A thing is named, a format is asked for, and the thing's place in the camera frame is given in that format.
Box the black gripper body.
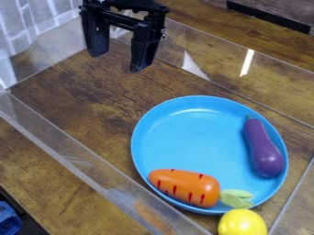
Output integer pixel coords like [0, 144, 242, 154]
[80, 0, 169, 31]

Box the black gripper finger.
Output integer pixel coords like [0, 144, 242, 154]
[81, 11, 111, 57]
[129, 22, 165, 72]

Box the orange toy carrot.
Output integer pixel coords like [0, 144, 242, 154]
[148, 169, 254, 208]

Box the white patterned curtain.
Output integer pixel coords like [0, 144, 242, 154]
[0, 0, 83, 58]

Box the blue plastic plate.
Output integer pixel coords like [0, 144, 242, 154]
[129, 95, 288, 206]

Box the purple toy eggplant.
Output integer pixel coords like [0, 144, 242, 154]
[244, 117, 284, 178]

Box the yellow toy lemon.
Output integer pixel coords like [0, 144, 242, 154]
[216, 208, 267, 235]

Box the blue object at corner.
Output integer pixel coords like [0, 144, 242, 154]
[0, 201, 22, 235]

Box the clear acrylic enclosure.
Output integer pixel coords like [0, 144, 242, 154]
[0, 0, 314, 235]

